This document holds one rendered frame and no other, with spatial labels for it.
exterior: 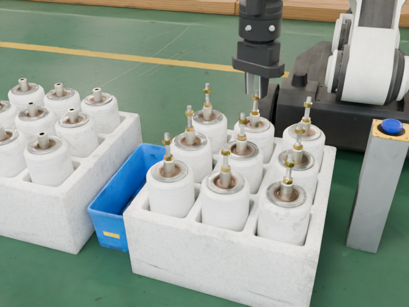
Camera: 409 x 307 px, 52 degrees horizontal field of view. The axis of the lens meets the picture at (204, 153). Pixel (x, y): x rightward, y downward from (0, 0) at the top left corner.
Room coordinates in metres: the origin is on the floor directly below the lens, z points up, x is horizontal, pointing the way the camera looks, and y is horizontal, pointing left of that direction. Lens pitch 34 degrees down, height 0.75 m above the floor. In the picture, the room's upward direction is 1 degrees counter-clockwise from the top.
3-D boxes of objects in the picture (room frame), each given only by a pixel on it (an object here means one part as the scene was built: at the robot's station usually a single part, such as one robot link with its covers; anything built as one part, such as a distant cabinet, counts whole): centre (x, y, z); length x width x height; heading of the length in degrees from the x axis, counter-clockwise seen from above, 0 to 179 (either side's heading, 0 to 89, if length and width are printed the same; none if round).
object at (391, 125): (0.72, -0.38, 0.32); 0.04 x 0.04 x 0.02
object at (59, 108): (1.05, 0.39, 0.16); 0.10 x 0.10 x 0.18
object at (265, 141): (0.86, -0.12, 0.16); 0.10 x 0.10 x 0.18
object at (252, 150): (0.75, -0.08, 0.25); 0.08 x 0.08 x 0.01
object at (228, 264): (0.75, -0.08, 0.09); 0.39 x 0.39 x 0.18; 70
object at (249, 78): (0.88, -0.10, 0.36); 0.03 x 0.02 x 0.06; 141
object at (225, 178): (0.64, -0.04, 0.26); 0.02 x 0.02 x 0.03
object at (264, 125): (0.86, -0.12, 0.25); 0.08 x 0.08 x 0.01
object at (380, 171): (0.72, -0.38, 0.16); 0.07 x 0.07 x 0.31; 70
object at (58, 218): (0.94, 0.43, 0.09); 0.39 x 0.39 x 0.18; 71
